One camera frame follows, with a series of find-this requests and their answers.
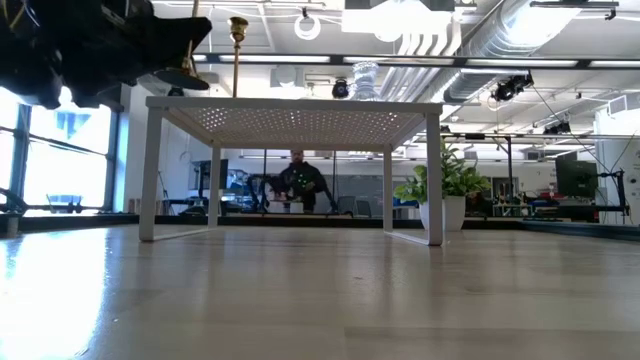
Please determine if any person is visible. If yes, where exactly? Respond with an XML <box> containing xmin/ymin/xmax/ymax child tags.
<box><xmin>272</xmin><ymin>149</ymin><xmax>329</xmax><ymax>214</ymax></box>

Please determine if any clear glass candle holder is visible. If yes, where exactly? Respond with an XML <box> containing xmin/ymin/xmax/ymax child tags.
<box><xmin>351</xmin><ymin>61</ymin><xmax>380</xmax><ymax>101</ymax></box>

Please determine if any silver ventilation duct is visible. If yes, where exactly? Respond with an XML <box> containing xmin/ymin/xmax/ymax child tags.
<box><xmin>442</xmin><ymin>0</ymin><xmax>584</xmax><ymax>104</ymax></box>

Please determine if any black computer monitor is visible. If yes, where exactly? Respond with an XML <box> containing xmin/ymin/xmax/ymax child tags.
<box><xmin>554</xmin><ymin>158</ymin><xmax>599</xmax><ymax>200</ymax></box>

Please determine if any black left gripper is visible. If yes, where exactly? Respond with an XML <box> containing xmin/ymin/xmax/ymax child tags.
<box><xmin>62</xmin><ymin>0</ymin><xmax>214</xmax><ymax>109</ymax></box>

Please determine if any white hanging ring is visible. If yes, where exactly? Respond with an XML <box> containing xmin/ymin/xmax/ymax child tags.
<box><xmin>293</xmin><ymin>13</ymin><xmax>322</xmax><ymax>42</ymax></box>

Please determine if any black ceiling track camera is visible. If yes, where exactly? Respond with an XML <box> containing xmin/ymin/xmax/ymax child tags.
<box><xmin>491</xmin><ymin>72</ymin><xmax>535</xmax><ymax>103</ymax></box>

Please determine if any long ceiling light strip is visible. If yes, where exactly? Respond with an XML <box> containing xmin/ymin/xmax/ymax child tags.
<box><xmin>192</xmin><ymin>50</ymin><xmax>640</xmax><ymax>70</ymax></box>

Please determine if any white ceiling fixture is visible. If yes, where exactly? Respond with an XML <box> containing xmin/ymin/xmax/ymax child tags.
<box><xmin>341</xmin><ymin>0</ymin><xmax>464</xmax><ymax>57</ymax></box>

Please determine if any white perforated metal shelf riser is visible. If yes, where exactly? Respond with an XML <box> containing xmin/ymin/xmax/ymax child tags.
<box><xmin>138</xmin><ymin>95</ymin><xmax>445</xmax><ymax>247</ymax></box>

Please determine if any brass candlestick holder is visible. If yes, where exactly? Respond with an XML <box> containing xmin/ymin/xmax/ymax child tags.
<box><xmin>153</xmin><ymin>0</ymin><xmax>211</xmax><ymax>92</ymax></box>
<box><xmin>228</xmin><ymin>16</ymin><xmax>250</xmax><ymax>99</ymax></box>

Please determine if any green potted plant white pot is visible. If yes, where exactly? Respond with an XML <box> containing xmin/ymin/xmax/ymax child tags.
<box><xmin>393</xmin><ymin>139</ymin><xmax>494</xmax><ymax>232</ymax></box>

